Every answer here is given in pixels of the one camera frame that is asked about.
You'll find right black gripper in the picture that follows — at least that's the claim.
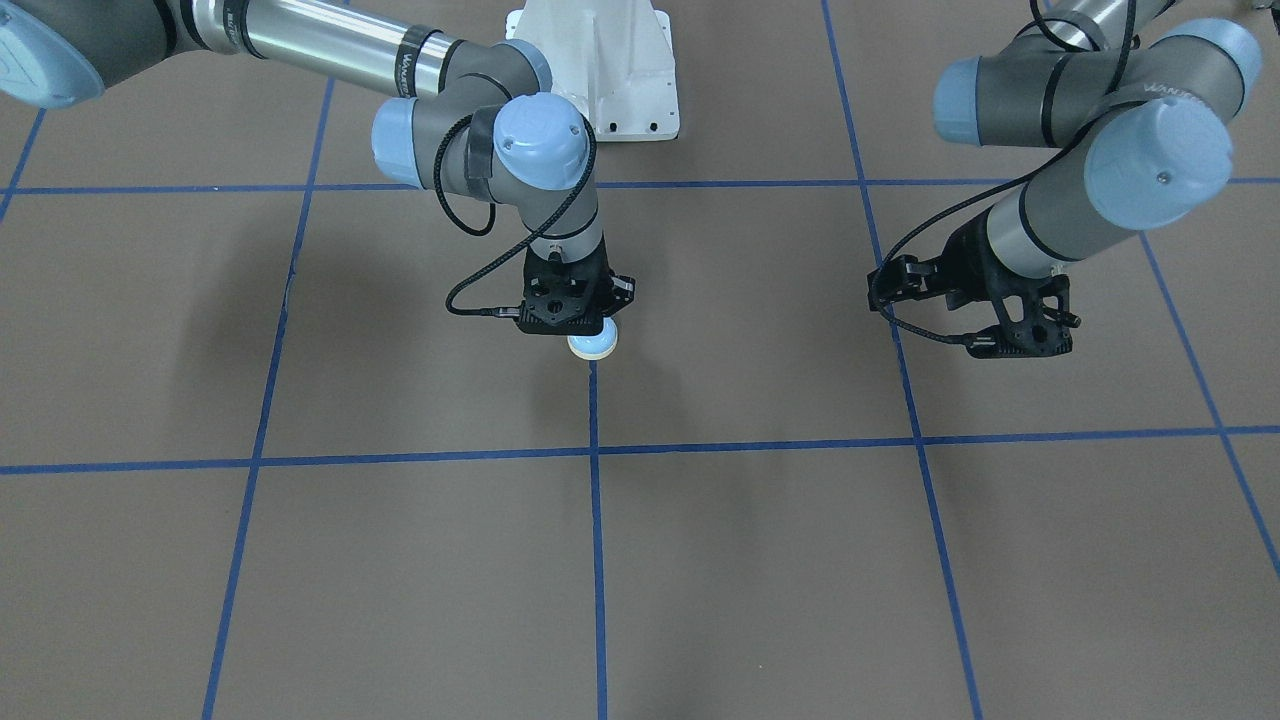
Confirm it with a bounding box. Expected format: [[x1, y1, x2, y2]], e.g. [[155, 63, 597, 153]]
[[524, 240, 636, 318]]

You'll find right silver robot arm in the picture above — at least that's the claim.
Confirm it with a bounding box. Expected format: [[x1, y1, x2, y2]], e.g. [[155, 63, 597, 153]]
[[3, 1, 636, 336]]

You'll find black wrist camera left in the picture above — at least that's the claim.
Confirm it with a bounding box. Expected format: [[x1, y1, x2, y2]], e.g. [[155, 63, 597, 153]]
[[963, 272, 1082, 359]]

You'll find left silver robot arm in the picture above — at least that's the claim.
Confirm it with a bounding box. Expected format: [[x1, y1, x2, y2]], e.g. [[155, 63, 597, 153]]
[[867, 1, 1265, 318]]

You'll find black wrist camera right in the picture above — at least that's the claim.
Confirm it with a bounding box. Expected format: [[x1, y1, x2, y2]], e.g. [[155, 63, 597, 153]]
[[515, 297, 604, 336]]

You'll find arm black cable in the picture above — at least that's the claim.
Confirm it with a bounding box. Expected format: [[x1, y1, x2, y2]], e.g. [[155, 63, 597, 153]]
[[867, 0, 1140, 347], [434, 111, 599, 319]]

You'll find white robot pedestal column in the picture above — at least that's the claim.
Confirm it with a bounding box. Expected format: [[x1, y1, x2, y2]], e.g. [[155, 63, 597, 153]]
[[504, 1, 681, 142]]

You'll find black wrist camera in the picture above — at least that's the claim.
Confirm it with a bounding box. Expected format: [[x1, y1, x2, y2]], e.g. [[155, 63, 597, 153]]
[[515, 297, 604, 336], [963, 272, 1082, 359]]

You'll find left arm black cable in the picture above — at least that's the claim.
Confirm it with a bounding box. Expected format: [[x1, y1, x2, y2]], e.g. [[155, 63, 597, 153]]
[[867, 0, 1140, 347]]

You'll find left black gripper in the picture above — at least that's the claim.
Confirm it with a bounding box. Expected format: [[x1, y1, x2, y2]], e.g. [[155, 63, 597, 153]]
[[868, 214, 1061, 313]]

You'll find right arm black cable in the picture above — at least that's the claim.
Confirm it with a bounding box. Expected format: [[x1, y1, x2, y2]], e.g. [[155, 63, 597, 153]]
[[434, 111, 599, 319]]

